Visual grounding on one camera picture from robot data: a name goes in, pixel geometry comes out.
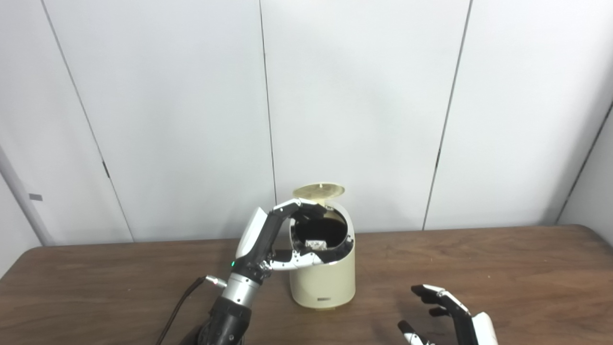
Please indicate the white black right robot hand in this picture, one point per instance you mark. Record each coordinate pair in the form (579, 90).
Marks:
(474, 330)

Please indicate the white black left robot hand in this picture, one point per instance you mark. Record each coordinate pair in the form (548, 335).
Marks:
(256, 239)

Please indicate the white green milk carton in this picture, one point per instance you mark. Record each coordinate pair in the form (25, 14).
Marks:
(316, 244)

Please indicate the round cream bin lid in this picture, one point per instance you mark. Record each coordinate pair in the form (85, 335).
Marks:
(318, 190)

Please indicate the cream-colored bin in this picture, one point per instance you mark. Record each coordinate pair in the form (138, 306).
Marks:
(325, 285)

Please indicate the black bin liner bag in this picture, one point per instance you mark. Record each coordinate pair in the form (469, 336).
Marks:
(321, 230)

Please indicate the black partition hinge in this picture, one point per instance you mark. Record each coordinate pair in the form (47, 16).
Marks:
(106, 169)

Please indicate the small grey tag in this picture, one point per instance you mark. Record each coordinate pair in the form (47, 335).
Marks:
(35, 197)

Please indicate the white partition post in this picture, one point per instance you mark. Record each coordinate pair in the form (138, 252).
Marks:
(24, 201)

